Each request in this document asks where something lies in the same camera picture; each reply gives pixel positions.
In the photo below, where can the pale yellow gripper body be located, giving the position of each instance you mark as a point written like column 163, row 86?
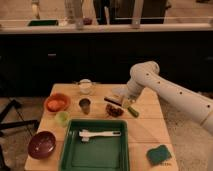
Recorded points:
column 125, row 100

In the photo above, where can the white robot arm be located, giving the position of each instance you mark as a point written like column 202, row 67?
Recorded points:
column 198, row 107

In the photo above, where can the metal cup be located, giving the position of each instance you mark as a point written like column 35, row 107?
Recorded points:
column 85, row 105

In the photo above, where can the small green cup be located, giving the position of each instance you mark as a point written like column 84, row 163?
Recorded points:
column 62, row 118

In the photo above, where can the green cucumber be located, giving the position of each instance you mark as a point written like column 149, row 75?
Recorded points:
column 133, row 111

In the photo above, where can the grey blue wedge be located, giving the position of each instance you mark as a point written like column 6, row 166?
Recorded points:
column 119, row 91

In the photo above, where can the bunch of dark grapes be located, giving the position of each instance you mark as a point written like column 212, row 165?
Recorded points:
column 113, row 111

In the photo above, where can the clear glass jar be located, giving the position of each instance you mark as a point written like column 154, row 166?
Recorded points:
column 86, row 86

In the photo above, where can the white spatula utensil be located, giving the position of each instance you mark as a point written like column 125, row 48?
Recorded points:
column 87, row 135

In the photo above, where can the green plastic tray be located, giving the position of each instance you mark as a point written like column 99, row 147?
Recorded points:
column 99, row 153

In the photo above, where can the green sponge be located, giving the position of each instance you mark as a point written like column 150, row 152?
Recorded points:
column 158, row 155

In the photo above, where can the orange bowl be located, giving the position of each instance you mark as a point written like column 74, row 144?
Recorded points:
column 58, row 96

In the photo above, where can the orange fruit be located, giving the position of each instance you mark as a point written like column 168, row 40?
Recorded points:
column 55, row 105

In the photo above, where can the maroon bowl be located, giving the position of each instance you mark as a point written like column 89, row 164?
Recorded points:
column 42, row 145

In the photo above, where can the dark counter cabinet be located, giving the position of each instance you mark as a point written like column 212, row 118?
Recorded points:
column 30, row 64

